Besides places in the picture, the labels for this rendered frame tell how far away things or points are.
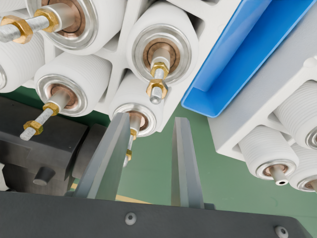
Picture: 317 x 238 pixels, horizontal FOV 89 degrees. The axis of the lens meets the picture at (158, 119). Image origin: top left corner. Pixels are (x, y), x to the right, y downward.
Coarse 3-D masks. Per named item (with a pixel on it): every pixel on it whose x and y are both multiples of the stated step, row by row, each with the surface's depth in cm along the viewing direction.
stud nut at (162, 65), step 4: (156, 64) 17; (160, 64) 17; (164, 64) 17; (152, 68) 17; (156, 68) 17; (164, 68) 17; (152, 72) 17; (164, 72) 17; (152, 76) 17; (164, 76) 17
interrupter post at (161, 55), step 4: (160, 48) 20; (156, 52) 19; (160, 52) 19; (164, 52) 19; (168, 52) 20; (156, 56) 18; (160, 56) 18; (164, 56) 18; (168, 56) 19; (152, 60) 18; (156, 60) 18; (160, 60) 18; (164, 60) 18; (168, 60) 18; (152, 64) 18; (168, 64) 18; (168, 68) 18
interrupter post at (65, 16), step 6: (48, 6) 15; (54, 6) 16; (60, 6) 17; (66, 6) 17; (54, 12) 15; (60, 12) 16; (66, 12) 17; (72, 12) 18; (60, 18) 16; (66, 18) 17; (72, 18) 18; (60, 24) 16; (66, 24) 17; (72, 24) 19
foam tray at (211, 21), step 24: (144, 0) 26; (168, 0) 23; (192, 0) 22; (216, 0) 24; (240, 0) 22; (192, 24) 33; (216, 24) 24; (48, 48) 28; (120, 48) 27; (120, 72) 30; (192, 72) 29; (168, 96) 33
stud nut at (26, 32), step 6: (6, 18) 12; (12, 18) 12; (18, 18) 12; (0, 24) 12; (6, 24) 12; (12, 24) 12; (18, 24) 12; (24, 24) 12; (24, 30) 12; (30, 30) 13; (24, 36) 12; (30, 36) 13; (18, 42) 13; (24, 42) 13
